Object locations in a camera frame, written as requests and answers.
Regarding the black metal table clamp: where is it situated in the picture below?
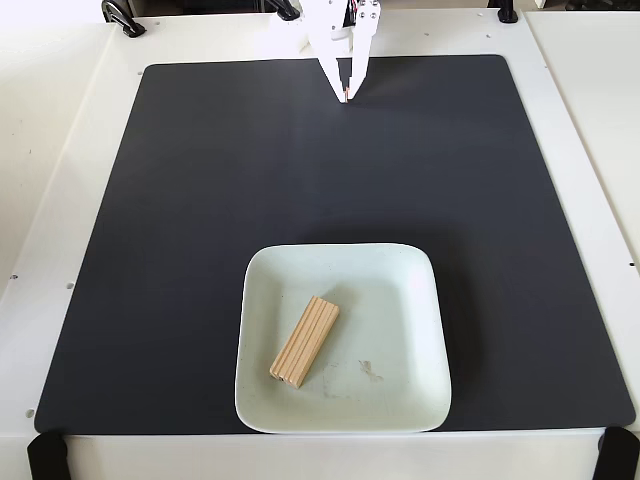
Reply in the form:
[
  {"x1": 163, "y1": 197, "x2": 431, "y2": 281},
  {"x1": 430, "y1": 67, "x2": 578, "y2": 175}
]
[
  {"x1": 101, "y1": 0, "x2": 147, "y2": 39},
  {"x1": 264, "y1": 0, "x2": 301, "y2": 22},
  {"x1": 492, "y1": 0, "x2": 520, "y2": 24}
]

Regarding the white square plate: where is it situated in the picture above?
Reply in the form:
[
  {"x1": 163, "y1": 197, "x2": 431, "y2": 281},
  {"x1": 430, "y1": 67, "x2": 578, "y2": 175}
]
[{"x1": 233, "y1": 242, "x2": 454, "y2": 435}]

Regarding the grooved wooden block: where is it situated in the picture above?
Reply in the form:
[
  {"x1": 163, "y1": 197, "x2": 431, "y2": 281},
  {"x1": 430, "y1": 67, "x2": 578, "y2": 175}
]
[{"x1": 268, "y1": 295, "x2": 341, "y2": 390}]

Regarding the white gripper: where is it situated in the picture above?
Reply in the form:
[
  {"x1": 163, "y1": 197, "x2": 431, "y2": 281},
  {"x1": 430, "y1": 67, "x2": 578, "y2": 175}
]
[{"x1": 299, "y1": 0, "x2": 385, "y2": 105}]

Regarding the black rubber mat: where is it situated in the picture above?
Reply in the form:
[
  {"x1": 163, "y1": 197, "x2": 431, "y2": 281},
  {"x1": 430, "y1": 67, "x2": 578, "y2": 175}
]
[{"x1": 33, "y1": 53, "x2": 637, "y2": 436}]

